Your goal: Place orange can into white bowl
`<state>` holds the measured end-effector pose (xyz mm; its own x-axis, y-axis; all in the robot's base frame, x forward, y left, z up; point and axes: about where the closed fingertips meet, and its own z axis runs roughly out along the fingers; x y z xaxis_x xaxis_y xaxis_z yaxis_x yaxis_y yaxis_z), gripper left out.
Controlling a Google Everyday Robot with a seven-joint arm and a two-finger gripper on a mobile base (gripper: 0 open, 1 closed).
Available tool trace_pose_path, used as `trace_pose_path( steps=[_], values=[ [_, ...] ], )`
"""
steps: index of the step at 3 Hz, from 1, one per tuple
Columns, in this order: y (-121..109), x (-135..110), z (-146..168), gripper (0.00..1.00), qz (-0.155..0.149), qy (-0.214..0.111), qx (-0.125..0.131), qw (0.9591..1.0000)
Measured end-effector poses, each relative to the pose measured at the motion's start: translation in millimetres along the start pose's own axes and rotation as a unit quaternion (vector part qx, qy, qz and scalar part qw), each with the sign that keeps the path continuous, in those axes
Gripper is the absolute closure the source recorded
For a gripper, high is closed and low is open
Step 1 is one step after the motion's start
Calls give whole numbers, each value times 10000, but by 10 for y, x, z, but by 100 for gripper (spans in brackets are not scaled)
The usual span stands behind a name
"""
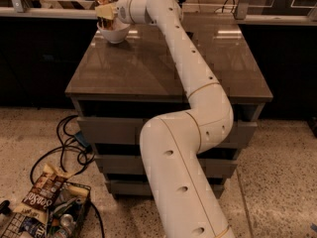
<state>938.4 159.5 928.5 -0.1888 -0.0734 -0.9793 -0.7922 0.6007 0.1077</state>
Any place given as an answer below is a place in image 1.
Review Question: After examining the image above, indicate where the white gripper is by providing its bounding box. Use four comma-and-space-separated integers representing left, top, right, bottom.
95, 0, 134, 24

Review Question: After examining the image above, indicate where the orange drink can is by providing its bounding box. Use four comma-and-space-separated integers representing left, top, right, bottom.
95, 0, 114, 28

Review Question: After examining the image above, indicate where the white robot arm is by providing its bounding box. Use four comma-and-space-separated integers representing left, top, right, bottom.
95, 0, 235, 238

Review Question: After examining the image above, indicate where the white ceramic bowl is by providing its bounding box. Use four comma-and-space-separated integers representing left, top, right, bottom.
98, 19, 131, 44

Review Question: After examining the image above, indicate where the silver can in basket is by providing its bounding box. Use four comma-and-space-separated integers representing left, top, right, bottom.
60, 214, 75, 235

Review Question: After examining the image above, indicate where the top grey drawer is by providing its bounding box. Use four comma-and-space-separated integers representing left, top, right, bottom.
77, 117, 258, 149

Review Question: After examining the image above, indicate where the grey drawer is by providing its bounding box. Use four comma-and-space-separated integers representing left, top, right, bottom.
77, 117, 258, 149
95, 155, 238, 179
106, 178, 225, 198

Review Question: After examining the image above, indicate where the blue plug box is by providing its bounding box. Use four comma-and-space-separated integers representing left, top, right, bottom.
74, 131, 92, 151

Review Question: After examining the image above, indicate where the middle grey drawer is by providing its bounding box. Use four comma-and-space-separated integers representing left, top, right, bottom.
95, 155, 238, 179

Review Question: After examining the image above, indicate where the bottom grey drawer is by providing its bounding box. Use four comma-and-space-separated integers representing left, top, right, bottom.
106, 178, 225, 198

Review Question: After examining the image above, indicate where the brown chip bag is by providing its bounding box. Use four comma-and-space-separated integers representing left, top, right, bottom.
14, 163, 73, 224

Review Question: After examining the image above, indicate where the metal railing frame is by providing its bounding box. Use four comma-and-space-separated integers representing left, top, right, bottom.
1, 0, 317, 26

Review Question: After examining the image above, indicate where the black cable behind cabinet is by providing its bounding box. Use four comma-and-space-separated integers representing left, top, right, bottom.
214, 0, 236, 15

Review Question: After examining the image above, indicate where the black floor cable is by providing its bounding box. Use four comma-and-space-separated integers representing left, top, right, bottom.
29, 114, 106, 238

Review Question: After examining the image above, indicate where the black wire basket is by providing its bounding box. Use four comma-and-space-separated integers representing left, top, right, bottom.
0, 182, 91, 238

